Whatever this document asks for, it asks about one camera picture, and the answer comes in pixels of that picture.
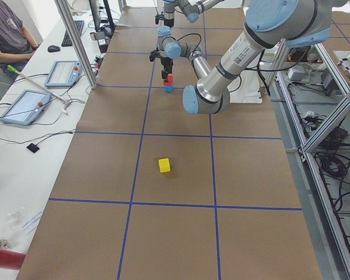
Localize red cube block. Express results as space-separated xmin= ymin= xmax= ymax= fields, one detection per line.
xmin=163 ymin=74 xmax=173 ymax=87

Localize blue cube block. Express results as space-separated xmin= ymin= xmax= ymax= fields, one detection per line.
xmin=164 ymin=86 xmax=174 ymax=93

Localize black computer monitor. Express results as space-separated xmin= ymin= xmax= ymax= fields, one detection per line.
xmin=89 ymin=0 xmax=116 ymax=38

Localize yellow cube block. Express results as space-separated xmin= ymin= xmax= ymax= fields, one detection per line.
xmin=158 ymin=158 xmax=171 ymax=173

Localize far teach pendant tablet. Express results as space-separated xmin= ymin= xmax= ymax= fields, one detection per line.
xmin=44 ymin=61 xmax=82 ymax=88

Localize teach pendant tablet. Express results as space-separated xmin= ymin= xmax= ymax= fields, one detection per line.
xmin=44 ymin=61 xmax=82 ymax=88
xmin=0 ymin=90 xmax=51 ymax=126

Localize black keyboard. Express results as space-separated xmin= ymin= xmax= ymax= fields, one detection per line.
xmin=61 ymin=19 xmax=85 ymax=47

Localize green tipped metal rod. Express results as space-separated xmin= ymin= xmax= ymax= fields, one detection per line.
xmin=7 ymin=65 xmax=86 ymax=110

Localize black computer mouse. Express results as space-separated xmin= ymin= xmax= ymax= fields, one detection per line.
xmin=47 ymin=45 xmax=61 ymax=53

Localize brown paper table mat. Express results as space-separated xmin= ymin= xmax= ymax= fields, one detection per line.
xmin=18 ymin=8 xmax=321 ymax=279

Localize near teach pendant tablet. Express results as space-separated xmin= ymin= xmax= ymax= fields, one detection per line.
xmin=0 ymin=90 xmax=51 ymax=126

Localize small black square pad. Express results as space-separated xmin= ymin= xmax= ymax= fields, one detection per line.
xmin=26 ymin=143 xmax=40 ymax=153

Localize seated person grey shirt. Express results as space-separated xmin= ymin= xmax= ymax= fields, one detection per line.
xmin=0 ymin=1 xmax=39 ymax=81

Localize red fire extinguisher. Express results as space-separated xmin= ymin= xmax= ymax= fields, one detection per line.
xmin=0 ymin=248 xmax=26 ymax=270

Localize white camera pole base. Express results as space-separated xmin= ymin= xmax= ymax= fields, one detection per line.
xmin=227 ymin=71 xmax=263 ymax=104

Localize aluminium frame post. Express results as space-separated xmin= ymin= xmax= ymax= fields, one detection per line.
xmin=54 ymin=0 xmax=97 ymax=89

